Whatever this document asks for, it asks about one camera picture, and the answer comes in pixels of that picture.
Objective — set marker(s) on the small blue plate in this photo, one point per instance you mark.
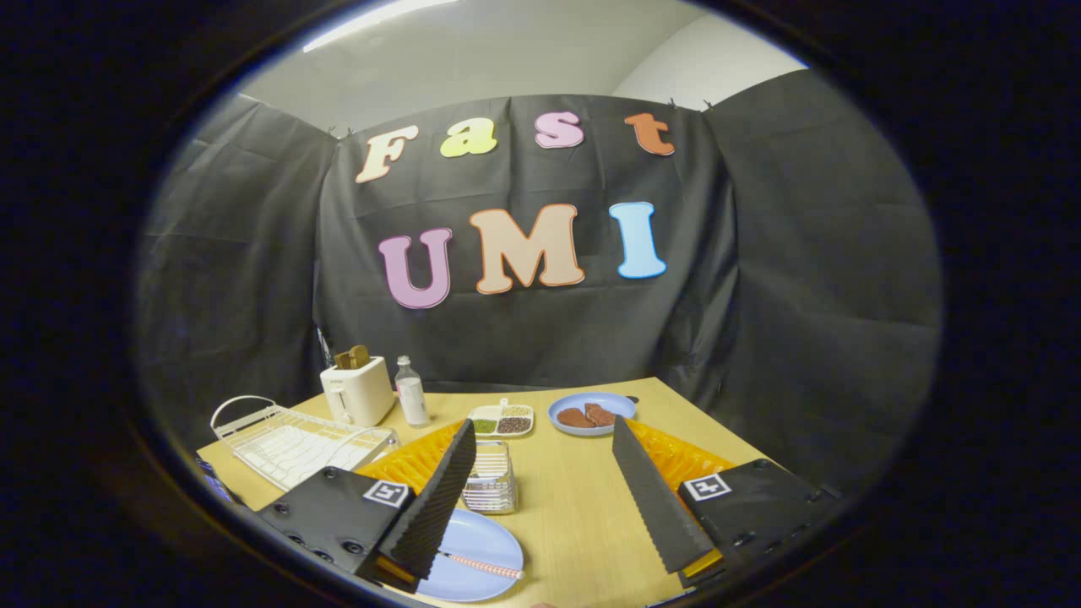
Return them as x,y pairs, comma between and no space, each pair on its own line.
604,398

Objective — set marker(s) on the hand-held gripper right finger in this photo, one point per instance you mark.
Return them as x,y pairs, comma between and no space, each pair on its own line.
654,498

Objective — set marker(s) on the cream toaster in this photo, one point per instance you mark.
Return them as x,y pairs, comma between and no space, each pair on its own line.
363,393

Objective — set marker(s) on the black backdrop cloth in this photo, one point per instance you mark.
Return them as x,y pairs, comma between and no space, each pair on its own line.
549,338

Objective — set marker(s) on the brown bread slice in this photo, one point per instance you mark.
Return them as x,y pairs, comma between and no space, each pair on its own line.
344,360
360,356

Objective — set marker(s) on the pile of white beans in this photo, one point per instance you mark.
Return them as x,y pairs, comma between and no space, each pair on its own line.
516,411

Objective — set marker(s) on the brown sausage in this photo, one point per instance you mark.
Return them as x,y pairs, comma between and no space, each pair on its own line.
574,418
601,414

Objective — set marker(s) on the white divided tray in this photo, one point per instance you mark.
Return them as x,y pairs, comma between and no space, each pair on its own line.
487,413

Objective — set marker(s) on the pile of green beans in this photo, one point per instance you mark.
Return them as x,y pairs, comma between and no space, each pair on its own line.
484,426

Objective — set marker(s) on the large light blue plate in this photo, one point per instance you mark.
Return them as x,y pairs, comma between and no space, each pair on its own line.
481,536

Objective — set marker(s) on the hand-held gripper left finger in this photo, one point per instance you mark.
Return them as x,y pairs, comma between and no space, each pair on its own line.
435,498

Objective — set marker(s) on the pile of dark red beans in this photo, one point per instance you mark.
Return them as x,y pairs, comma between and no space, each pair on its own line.
513,425

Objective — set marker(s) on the clear plastic bottle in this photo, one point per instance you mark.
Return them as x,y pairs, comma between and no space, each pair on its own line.
413,401

